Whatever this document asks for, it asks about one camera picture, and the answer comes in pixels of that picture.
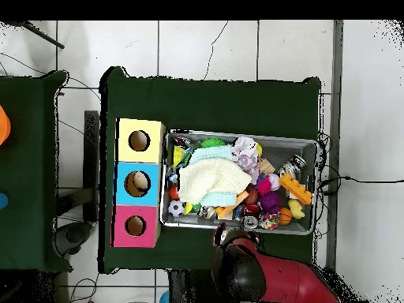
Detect cream waffle cloth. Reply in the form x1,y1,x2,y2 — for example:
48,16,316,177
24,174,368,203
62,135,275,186
178,157,253,205

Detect long orange toy brick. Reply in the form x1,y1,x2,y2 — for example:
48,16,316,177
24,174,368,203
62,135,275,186
216,189,250,220

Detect wooden box three holes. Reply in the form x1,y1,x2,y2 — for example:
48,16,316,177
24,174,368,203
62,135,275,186
110,118,166,249

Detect shallow mesh bin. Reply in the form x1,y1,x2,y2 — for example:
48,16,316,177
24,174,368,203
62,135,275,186
159,129,320,236

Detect mint waffle cloth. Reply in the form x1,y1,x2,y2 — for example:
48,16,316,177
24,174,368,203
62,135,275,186
189,145,238,208

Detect green spiky ball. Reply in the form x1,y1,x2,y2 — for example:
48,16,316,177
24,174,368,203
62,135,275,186
200,137,227,149

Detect crumpled printed white wrapper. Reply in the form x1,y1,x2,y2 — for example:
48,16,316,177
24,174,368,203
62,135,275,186
231,136,262,184

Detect small soccer ball toy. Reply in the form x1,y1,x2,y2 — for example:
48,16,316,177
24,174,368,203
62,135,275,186
167,199,186,218

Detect white baseball toy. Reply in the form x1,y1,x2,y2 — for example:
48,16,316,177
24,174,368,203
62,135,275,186
266,173,281,192

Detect purple spiky ball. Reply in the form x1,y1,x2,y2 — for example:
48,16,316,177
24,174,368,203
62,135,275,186
259,191,282,215

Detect small basketball toy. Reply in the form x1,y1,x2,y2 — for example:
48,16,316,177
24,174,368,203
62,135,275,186
278,207,294,226

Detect large orange toy brick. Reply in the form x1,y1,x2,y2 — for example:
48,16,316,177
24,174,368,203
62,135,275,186
278,172,313,205

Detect yellow plush toy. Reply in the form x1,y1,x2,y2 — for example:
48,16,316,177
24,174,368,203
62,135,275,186
287,198,306,219

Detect black upright panel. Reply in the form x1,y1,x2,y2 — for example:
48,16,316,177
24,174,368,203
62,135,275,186
83,110,100,222

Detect green cloth side table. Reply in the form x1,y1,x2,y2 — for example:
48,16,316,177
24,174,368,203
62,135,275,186
0,70,72,272

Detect orange round object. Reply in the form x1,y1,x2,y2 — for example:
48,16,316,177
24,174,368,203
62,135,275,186
0,105,12,146

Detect thin dark rod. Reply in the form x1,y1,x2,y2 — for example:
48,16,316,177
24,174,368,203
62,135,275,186
12,21,65,50

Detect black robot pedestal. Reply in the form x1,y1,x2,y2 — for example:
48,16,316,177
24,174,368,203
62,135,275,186
168,269,215,303

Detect black cable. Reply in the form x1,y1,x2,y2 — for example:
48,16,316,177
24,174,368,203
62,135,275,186
318,174,404,195

